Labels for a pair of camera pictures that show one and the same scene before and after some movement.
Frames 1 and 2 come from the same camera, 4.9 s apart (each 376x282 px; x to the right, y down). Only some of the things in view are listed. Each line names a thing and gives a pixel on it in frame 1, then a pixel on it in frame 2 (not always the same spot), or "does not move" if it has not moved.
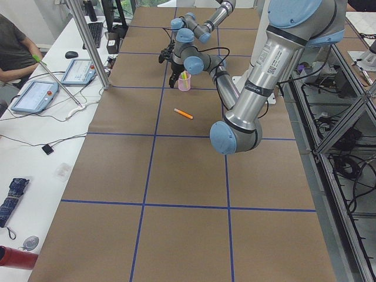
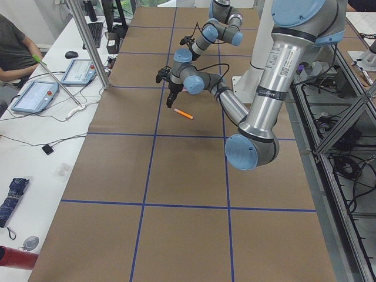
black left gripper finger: x=174 y=76 -> x=171 y=97
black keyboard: x=96 y=30 does not move
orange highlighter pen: x=184 y=113 does not move
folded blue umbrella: x=16 y=191 does not move
